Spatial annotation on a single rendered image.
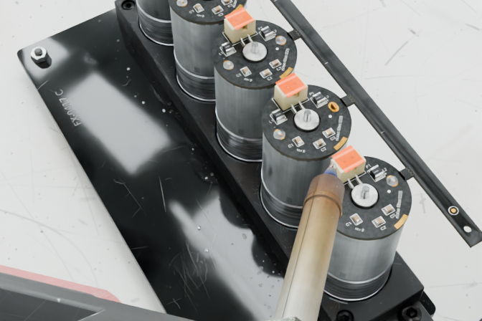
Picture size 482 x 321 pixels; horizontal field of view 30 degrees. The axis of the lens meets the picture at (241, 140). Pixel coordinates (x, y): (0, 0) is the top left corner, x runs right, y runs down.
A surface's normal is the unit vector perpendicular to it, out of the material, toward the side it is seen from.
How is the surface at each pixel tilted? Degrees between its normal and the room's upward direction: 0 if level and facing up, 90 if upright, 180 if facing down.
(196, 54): 90
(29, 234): 0
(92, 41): 0
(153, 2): 90
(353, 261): 90
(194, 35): 90
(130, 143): 0
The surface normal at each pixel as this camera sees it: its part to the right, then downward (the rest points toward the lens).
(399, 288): 0.00, -0.54
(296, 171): -0.21, 0.82
